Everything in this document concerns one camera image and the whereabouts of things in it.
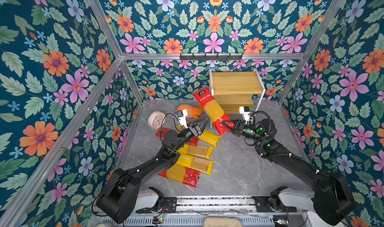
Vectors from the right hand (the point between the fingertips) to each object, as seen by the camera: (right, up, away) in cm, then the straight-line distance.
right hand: (224, 123), depth 68 cm
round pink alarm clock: (-41, +1, +31) cm, 51 cm away
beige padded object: (-1, -44, -3) cm, 44 cm away
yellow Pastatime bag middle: (-8, -19, +22) cm, 30 cm away
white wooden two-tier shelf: (+6, +17, +13) cm, 22 cm away
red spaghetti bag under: (-21, -30, +14) cm, 39 cm away
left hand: (-7, +2, -1) cm, 8 cm away
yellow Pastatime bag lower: (-11, -26, +18) cm, 34 cm away
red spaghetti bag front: (-5, +7, +4) cm, 9 cm away
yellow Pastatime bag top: (-5, -11, +28) cm, 31 cm away
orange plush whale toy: (-16, +6, +36) cm, 40 cm away
